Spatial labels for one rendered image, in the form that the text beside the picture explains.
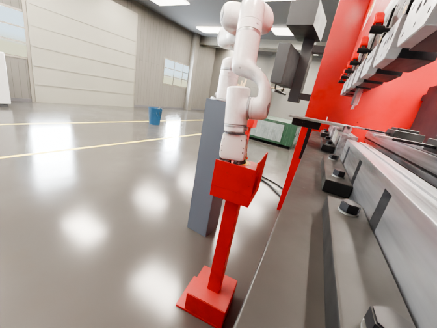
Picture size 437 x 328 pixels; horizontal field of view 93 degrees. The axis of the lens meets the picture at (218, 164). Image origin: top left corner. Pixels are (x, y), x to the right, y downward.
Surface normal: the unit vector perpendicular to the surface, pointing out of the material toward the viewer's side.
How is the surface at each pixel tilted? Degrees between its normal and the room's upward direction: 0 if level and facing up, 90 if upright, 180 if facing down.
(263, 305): 0
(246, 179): 90
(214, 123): 90
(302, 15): 90
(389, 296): 0
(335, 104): 90
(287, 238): 0
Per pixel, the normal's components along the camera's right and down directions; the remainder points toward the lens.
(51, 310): 0.17, -0.93
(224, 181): -0.37, 0.23
